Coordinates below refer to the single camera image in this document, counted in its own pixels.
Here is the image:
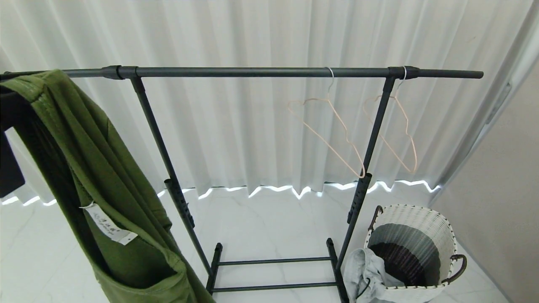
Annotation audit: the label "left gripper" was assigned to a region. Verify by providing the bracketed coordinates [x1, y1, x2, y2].
[0, 93, 34, 129]

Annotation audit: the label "green long-sleeved shirt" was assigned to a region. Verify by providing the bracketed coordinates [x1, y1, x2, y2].
[0, 69, 215, 303]

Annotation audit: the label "pale grey shorts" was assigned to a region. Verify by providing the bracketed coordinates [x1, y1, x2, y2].
[343, 247, 409, 303]

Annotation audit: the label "pink clothes hanger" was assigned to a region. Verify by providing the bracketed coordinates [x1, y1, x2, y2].
[363, 66, 418, 174]
[288, 67, 367, 179]

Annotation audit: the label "black clothes rack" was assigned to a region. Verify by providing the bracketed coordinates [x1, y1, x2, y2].
[0, 65, 484, 303]

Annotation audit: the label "white laundry basket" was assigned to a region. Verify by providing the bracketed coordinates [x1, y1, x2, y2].
[363, 204, 468, 303]

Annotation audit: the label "white curtain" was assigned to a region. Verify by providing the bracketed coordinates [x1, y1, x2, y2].
[0, 0, 535, 207]

